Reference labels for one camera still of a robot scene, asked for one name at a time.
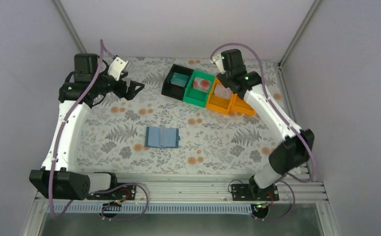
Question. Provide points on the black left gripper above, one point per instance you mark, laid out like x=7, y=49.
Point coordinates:
x=120, y=93

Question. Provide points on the blue leather card holder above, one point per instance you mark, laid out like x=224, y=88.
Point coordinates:
x=162, y=137

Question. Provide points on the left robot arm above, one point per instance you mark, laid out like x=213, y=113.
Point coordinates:
x=92, y=77

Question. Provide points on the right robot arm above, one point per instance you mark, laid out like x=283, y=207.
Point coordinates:
x=294, y=143

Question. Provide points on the teal VIP card stack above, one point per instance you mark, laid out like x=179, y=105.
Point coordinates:
x=179, y=79

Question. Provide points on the white red patterned card stack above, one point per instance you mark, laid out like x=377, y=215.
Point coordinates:
x=201, y=84

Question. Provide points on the white VIP card stack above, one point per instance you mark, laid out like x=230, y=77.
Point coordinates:
x=222, y=92

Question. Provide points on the yellow bin with white cards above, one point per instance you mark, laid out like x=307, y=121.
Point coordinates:
x=220, y=98

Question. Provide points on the yellow bin with red cards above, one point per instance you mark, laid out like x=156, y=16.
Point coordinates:
x=241, y=106

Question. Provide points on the black storage bin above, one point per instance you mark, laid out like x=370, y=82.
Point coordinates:
x=174, y=91

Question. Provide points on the green storage bin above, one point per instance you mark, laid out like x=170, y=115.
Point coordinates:
x=194, y=96

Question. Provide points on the aluminium frame rail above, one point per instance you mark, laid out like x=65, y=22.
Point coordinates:
x=212, y=189

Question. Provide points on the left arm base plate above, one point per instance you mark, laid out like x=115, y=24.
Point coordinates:
x=121, y=192

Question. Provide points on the slotted grey cable duct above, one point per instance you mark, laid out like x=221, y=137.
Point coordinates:
x=159, y=208

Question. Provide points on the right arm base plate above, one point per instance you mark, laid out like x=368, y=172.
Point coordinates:
x=245, y=192

